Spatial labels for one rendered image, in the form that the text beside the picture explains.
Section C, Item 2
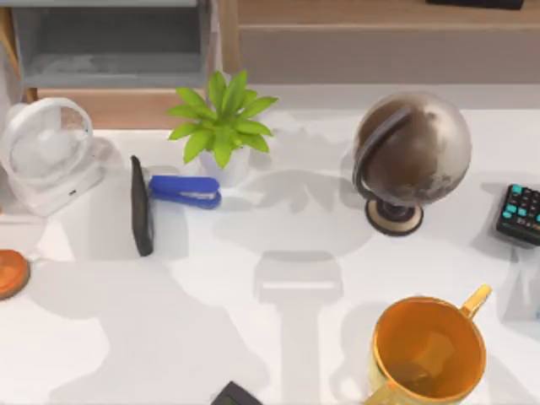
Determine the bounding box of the blue stapler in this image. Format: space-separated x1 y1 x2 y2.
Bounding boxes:
148 175 223 211

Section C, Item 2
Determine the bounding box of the green potted plant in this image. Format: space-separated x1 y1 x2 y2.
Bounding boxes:
165 69 280 188

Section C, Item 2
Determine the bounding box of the brown globe on stand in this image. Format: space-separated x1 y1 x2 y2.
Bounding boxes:
352 91 473 236

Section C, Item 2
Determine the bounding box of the pale wooden drawer front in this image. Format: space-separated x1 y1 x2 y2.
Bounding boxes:
23 87 212 131

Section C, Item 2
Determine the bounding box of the wooden cupboard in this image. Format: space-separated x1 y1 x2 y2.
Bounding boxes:
219 0 540 111

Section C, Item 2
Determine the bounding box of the small black device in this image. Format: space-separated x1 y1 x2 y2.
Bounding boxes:
209 381 259 405

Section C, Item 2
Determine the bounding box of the gold trophy cup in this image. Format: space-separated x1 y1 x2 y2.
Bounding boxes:
361 283 494 405

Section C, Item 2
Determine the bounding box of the white desk fan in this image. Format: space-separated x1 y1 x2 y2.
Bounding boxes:
0 97 105 218

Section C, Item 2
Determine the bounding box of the black calculator with teal keys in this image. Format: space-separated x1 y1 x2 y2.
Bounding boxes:
495 183 540 247

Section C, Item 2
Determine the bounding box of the round wooden coaster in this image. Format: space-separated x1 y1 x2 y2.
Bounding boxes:
0 249 31 301

